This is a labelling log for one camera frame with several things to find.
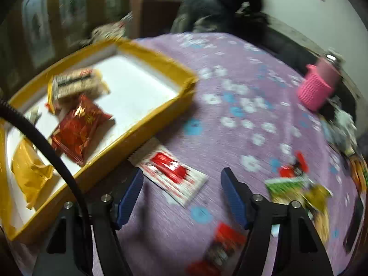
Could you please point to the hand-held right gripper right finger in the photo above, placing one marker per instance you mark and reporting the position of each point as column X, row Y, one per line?
column 234, row 199

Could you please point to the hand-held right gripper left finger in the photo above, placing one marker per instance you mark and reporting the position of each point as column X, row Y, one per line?
column 129, row 198

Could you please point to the red white snack packet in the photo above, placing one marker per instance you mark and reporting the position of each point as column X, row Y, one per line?
column 169, row 172

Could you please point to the shiny red snack packet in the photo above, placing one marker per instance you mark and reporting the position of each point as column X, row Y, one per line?
column 77, row 126

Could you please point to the large gold snack packet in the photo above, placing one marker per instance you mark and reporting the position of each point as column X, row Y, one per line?
column 28, row 169

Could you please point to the yellow cardboard box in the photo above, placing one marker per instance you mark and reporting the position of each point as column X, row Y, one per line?
column 138, row 80

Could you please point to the cream brown labelled snack packet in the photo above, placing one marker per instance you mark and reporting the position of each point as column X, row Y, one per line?
column 76, row 84

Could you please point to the red dark snack packet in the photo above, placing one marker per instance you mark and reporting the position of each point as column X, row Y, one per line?
column 225, row 241

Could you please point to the small red candy packet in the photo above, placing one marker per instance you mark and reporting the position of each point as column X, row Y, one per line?
column 293, row 165

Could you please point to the black smartphone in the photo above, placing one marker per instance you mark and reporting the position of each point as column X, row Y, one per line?
column 353, row 224

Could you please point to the purple floral tablecloth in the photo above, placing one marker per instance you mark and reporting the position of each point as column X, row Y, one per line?
column 230, row 77

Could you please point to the small grey wrapper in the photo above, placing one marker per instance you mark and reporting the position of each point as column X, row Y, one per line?
column 34, row 115

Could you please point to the orange snack packet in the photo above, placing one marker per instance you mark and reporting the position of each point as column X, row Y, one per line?
column 359, row 174

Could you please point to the clear plastic bag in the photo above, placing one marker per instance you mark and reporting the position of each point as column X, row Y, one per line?
column 342, row 126

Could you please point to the pink flask with knitted sleeve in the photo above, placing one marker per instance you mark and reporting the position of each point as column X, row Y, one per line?
column 317, row 87

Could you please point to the black sofa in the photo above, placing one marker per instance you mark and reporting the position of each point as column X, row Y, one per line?
column 287, row 43

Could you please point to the brown chair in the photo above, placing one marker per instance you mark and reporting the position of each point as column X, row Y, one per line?
column 155, row 11

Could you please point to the wooden glass door cabinet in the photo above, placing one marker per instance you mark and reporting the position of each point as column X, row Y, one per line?
column 40, row 28

